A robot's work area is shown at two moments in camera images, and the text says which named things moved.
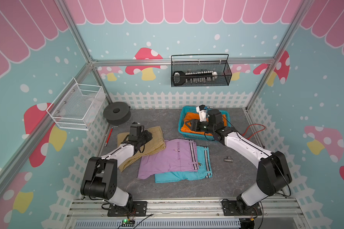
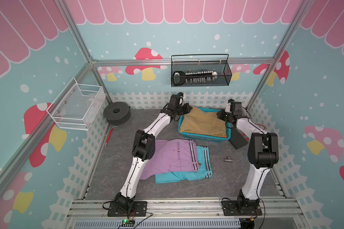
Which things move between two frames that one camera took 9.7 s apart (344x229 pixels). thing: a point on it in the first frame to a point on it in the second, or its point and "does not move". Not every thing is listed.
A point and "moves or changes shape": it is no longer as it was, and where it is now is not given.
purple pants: x=179 y=155 does not move
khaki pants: x=156 y=143 moves or changes shape
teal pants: x=204 y=171 does not move
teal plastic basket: x=191 y=135 does not move
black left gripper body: x=145 y=137 to x=181 y=109
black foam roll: x=117 y=113 does not move
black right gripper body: x=205 y=126 to x=225 y=116
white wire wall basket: x=76 y=106 does not move
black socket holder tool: x=180 y=77 does not move
